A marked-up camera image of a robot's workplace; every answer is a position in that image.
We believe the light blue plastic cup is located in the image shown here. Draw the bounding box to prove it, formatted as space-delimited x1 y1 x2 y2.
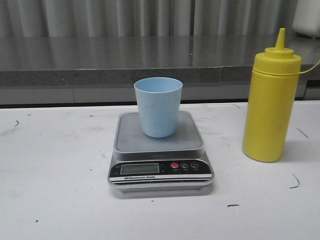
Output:
134 77 183 138

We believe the yellow squeeze bottle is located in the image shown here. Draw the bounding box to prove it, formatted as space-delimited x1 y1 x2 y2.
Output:
241 27 320 163

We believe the white appliance on counter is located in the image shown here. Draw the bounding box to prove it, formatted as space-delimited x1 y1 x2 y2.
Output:
292 0 320 38

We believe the grey stone counter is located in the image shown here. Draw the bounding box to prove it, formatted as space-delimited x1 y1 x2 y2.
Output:
0 33 320 106

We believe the silver electronic kitchen scale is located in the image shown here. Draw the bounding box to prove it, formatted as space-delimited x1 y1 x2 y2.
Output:
107 111 215 192

